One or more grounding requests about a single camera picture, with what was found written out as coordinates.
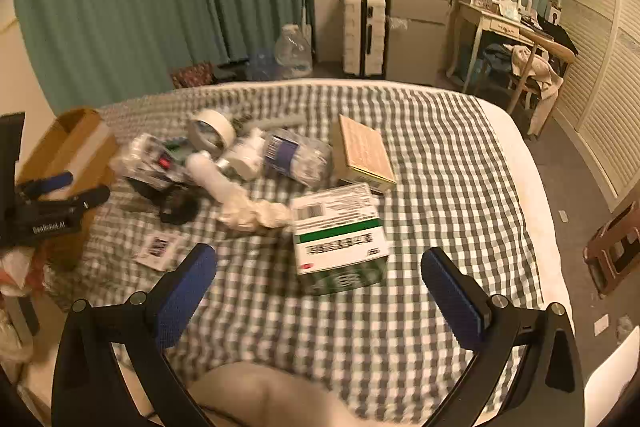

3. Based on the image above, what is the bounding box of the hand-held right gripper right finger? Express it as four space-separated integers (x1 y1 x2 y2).
421 247 586 427

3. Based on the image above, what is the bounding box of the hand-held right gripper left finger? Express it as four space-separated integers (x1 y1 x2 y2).
50 243 218 427

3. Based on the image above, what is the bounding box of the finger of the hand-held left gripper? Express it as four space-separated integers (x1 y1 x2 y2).
15 172 75 200
62 185 111 212

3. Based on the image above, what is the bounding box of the brown cardboard box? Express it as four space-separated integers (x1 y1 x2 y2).
15 107 120 270

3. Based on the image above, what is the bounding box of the green and white box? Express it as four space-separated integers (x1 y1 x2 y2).
290 183 391 297

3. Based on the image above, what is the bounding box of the white tape roll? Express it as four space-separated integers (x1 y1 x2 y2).
187 109 237 155

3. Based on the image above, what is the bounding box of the beige box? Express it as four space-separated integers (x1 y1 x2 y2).
331 113 397 195

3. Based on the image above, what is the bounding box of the small printed card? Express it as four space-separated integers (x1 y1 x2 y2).
132 232 183 270

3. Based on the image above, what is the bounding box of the clear plastic packet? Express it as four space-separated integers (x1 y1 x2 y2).
110 133 193 188

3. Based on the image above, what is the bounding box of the checked blanket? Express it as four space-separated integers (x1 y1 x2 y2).
50 79 546 425

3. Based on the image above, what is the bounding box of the crumpled white tissue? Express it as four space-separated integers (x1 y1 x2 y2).
216 194 296 235

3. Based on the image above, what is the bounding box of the white tube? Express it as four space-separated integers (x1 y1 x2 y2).
187 151 241 202

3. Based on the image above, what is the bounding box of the white bed mattress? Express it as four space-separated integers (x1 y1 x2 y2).
100 77 631 427

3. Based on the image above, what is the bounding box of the person's leg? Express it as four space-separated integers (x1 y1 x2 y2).
187 362 381 427

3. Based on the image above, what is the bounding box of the small white bottle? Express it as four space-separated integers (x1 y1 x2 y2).
217 129 266 182

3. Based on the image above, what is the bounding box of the brown wooden stool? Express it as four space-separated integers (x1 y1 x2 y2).
582 199 640 300

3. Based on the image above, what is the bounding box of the crumpled clear plastic bottle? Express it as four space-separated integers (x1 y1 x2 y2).
261 129 335 188

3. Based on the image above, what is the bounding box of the black bag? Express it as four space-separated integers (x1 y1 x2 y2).
215 63 250 82

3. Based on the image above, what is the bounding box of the grey tube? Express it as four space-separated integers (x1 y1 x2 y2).
235 113 306 132

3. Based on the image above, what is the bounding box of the pack of water bottles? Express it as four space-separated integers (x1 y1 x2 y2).
245 49 278 80

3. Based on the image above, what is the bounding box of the beige cloth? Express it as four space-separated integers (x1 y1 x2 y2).
510 44 566 135

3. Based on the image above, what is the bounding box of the large clear water jug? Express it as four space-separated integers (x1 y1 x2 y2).
274 24 313 80

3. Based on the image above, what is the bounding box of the white louvered wardrobe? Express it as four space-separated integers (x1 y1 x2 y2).
552 0 640 215

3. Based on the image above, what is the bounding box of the wooden chair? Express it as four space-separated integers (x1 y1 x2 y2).
505 27 576 115

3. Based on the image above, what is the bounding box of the grey mini fridge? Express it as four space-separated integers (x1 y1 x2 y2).
385 0 451 82

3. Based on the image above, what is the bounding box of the cream dressing table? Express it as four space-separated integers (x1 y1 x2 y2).
445 0 556 80

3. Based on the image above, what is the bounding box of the white suitcase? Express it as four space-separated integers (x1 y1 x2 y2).
342 0 388 78

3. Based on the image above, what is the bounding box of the black clothing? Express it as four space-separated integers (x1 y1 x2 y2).
537 19 581 55

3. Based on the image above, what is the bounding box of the dark bead bracelet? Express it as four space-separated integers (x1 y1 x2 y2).
159 187 200 224

